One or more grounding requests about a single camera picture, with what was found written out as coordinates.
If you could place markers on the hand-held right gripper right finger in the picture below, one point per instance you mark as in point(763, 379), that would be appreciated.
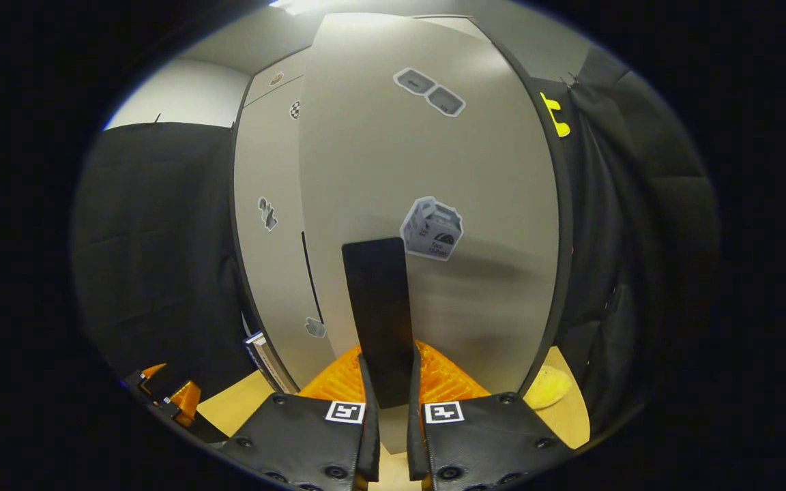
point(417, 436)

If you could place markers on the grey cabinet drawer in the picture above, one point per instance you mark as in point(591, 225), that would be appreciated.
point(263, 85)

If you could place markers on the blue white booklets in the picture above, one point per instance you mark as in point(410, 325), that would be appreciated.
point(269, 361)

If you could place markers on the yellow round bun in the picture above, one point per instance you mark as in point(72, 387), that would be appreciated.
point(546, 387)

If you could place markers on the grey cabinet door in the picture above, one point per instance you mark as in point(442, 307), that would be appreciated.
point(366, 170)
point(263, 273)

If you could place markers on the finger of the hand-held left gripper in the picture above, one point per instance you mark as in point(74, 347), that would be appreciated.
point(185, 402)
point(151, 372)

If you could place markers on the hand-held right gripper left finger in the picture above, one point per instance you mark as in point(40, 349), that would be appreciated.
point(369, 436)

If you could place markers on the grey double-door shoe cabinet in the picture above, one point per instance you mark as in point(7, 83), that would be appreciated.
point(563, 239)

